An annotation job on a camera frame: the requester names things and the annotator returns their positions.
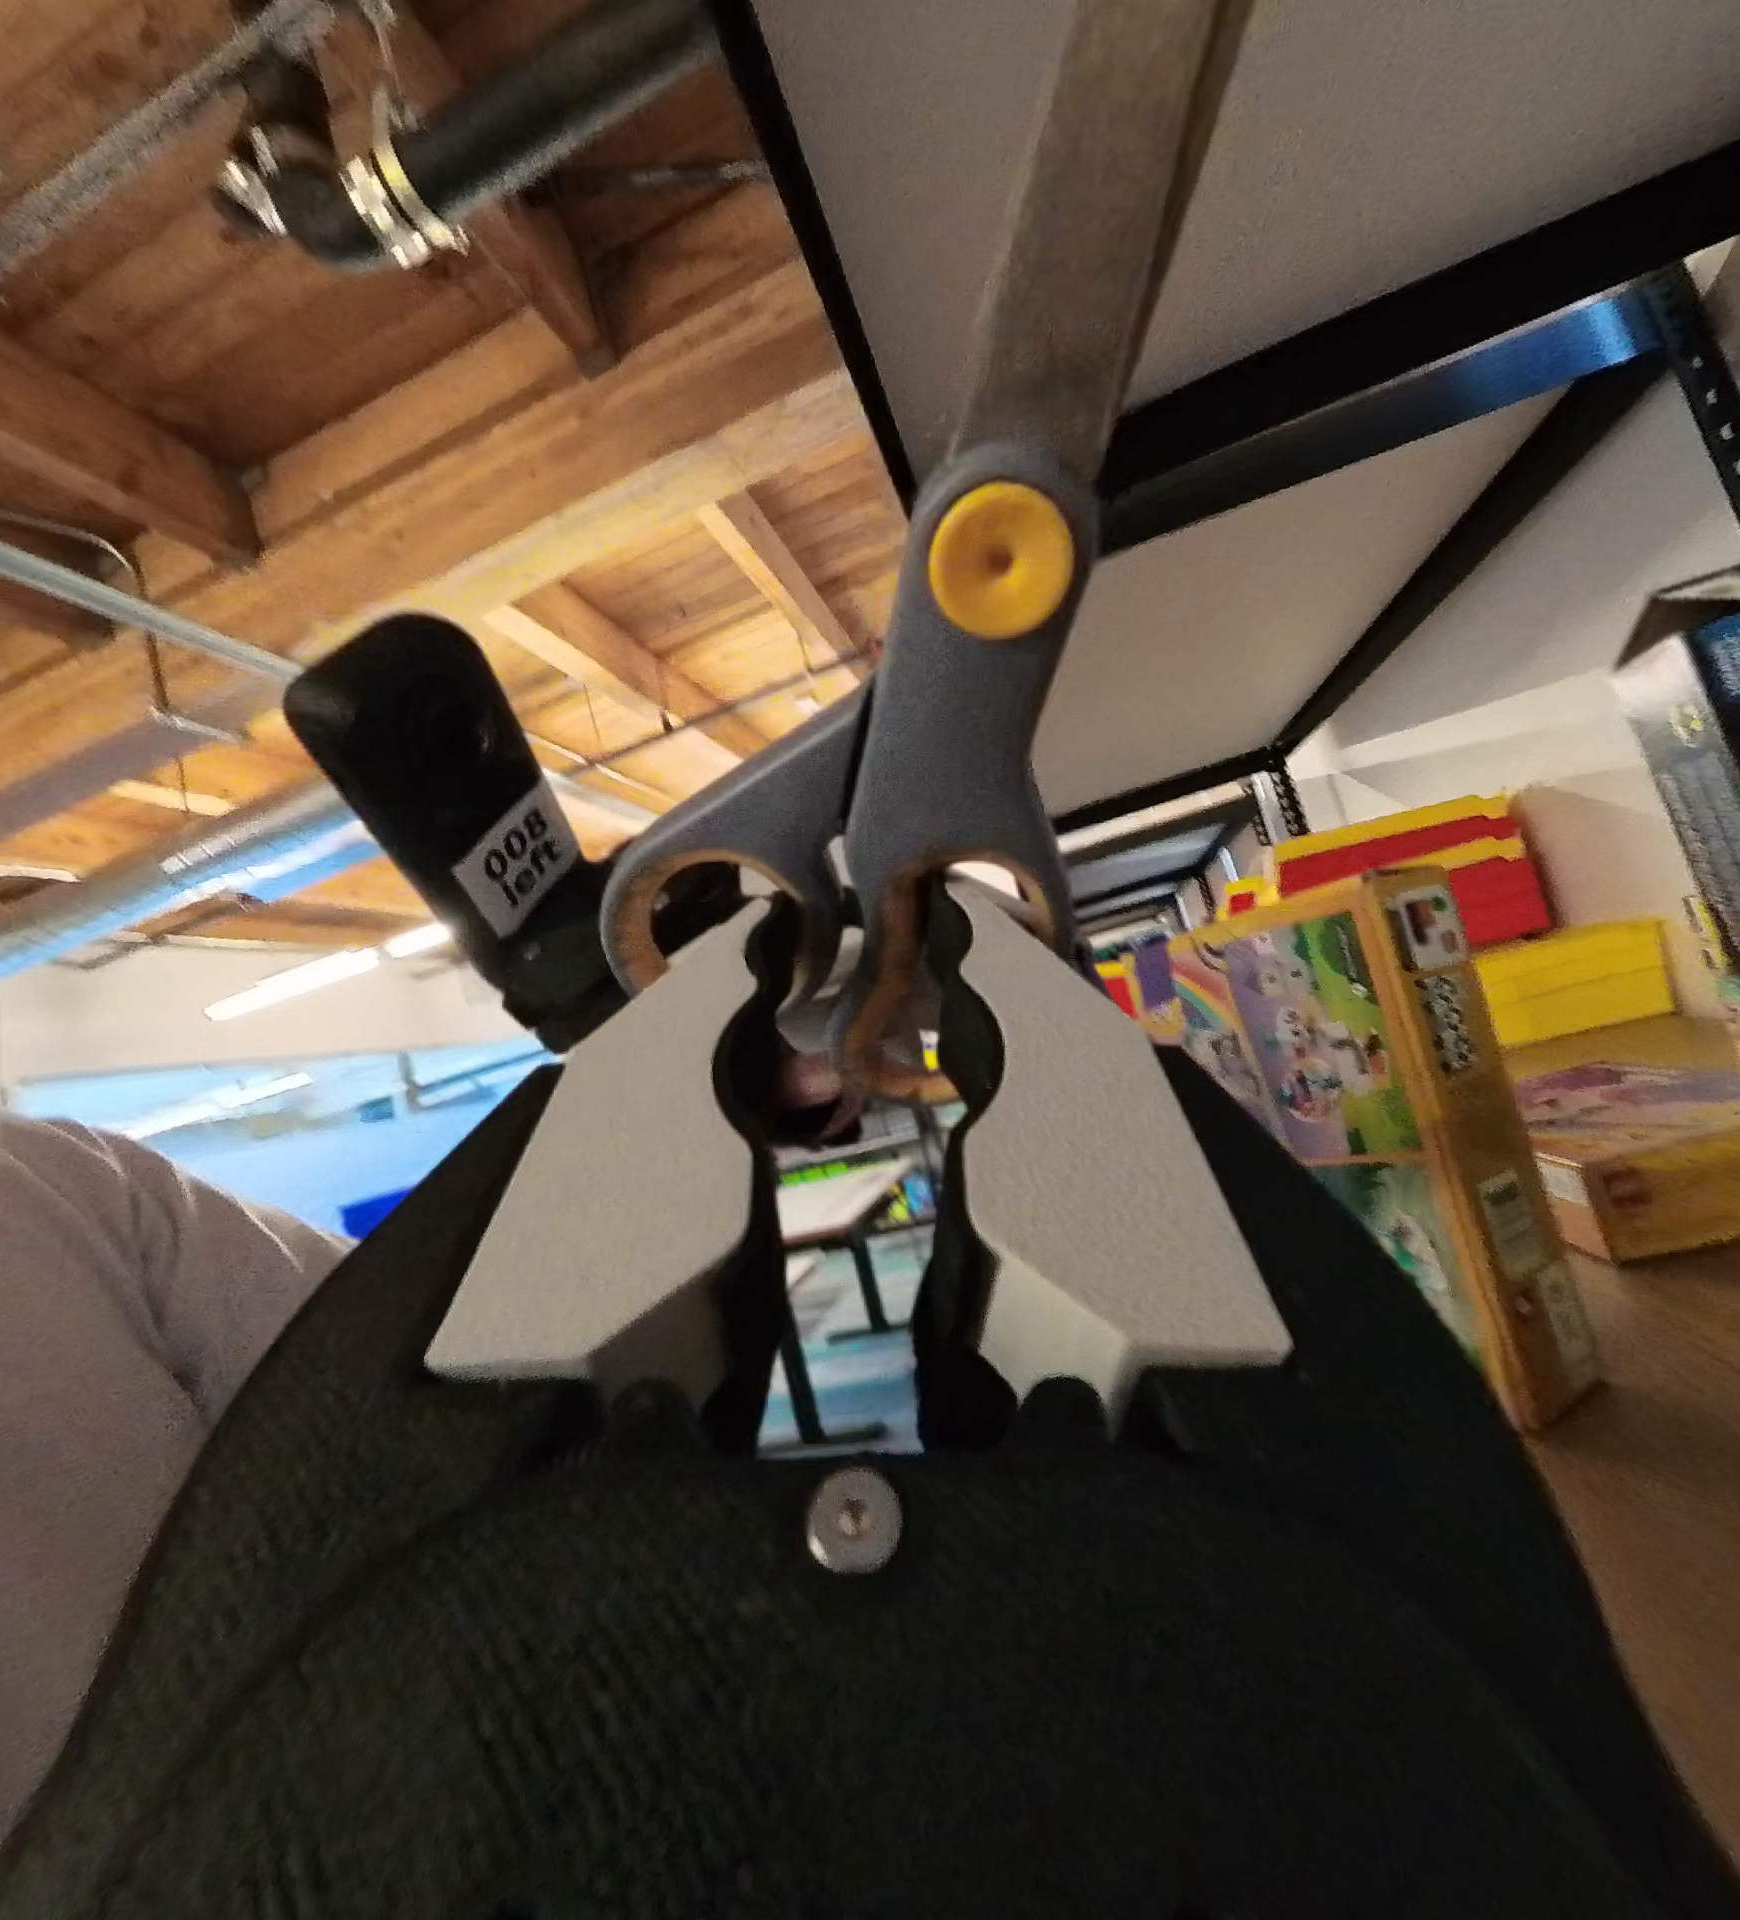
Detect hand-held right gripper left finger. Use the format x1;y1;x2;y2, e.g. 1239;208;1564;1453
424;897;788;1389

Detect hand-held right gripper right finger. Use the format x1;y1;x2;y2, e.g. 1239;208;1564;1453
938;882;1291;1389

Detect yellow unicorn toy box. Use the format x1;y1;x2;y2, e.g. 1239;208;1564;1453
1509;1050;1740;1265
1167;861;1606;1433

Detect grey yellow scissors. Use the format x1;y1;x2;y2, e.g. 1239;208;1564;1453
599;0;1260;1106

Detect metal ceiling conduit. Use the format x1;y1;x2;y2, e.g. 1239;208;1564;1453
0;503;307;682

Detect stack of red yellow bins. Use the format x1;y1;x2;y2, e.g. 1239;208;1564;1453
1226;791;1674;1052

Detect person's white shirt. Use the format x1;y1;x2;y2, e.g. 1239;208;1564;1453
0;1118;360;1920

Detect black ceiling pipe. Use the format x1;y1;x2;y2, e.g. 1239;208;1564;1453
218;0;729;274

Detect black bat logo toy box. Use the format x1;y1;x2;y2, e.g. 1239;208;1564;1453
1613;541;1740;1135

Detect black metal shelf rack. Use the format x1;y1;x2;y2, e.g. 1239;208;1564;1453
706;0;1740;899

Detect silver ventilation duct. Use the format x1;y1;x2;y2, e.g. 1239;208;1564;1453
0;778;406;976

